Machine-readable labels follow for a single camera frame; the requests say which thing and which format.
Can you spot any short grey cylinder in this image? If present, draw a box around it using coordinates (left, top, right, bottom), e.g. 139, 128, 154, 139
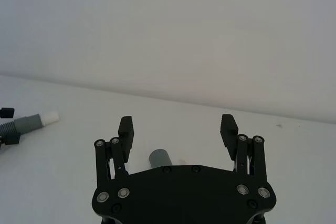
149, 149, 172, 169

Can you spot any white table cloth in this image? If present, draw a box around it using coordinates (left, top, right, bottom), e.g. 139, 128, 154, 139
0, 73, 336, 224

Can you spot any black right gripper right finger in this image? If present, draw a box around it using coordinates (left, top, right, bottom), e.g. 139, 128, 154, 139
218, 114, 268, 184

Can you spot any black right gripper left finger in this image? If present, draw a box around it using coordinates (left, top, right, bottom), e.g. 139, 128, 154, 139
93, 115, 135, 186

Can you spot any grey rod with white tip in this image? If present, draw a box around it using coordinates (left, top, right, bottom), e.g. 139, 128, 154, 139
0, 112, 60, 137

